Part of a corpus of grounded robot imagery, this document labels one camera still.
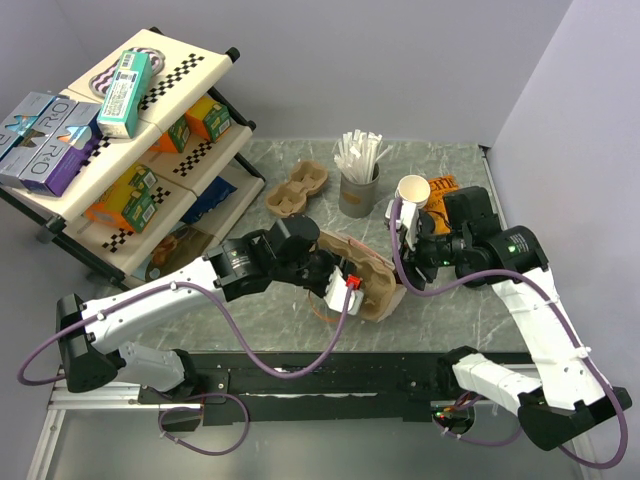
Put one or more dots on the brown paper takeout bag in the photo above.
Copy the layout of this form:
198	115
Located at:
390	285

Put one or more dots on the orange green box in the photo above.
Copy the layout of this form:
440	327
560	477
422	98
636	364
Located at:
208	119
173	140
127	204

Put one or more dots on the silver R+O box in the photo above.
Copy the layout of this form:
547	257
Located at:
16	125

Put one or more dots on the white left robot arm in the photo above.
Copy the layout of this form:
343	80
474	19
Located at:
97	344

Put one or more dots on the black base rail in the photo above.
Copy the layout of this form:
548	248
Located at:
347	386

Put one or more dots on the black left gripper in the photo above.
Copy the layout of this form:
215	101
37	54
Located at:
330	261

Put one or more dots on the purple R+O box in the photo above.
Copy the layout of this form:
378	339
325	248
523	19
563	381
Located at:
69	148

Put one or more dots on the grey straw holder cup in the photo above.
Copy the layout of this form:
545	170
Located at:
358	200

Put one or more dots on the purple wavy pouch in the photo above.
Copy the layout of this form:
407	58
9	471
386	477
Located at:
100	83

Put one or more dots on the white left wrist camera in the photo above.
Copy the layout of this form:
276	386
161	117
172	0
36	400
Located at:
344	289

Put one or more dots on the orange green box lower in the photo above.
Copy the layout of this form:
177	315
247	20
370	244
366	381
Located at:
127	204

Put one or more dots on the orange potato chips bag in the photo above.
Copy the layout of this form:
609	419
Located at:
435	207

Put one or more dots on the teal product box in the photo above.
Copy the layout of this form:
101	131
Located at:
118	117

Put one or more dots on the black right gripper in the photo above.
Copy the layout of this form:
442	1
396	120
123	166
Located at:
415	260

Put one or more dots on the cream tiered display shelf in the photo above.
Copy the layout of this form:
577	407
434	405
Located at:
189	73

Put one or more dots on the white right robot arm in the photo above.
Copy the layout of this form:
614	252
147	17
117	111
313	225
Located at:
569	395

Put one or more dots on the orange green box upper right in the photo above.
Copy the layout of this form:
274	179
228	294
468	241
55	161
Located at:
208	119

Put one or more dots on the brown cardboard cup carrier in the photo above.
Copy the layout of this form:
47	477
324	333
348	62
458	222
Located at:
306	179

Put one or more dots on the orange green box upper left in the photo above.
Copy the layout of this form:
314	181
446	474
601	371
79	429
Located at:
173	140

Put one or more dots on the stack of paper cups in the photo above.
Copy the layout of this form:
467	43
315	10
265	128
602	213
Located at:
413	191

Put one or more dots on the white wrapped straws bundle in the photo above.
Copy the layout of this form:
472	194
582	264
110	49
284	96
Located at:
358	154

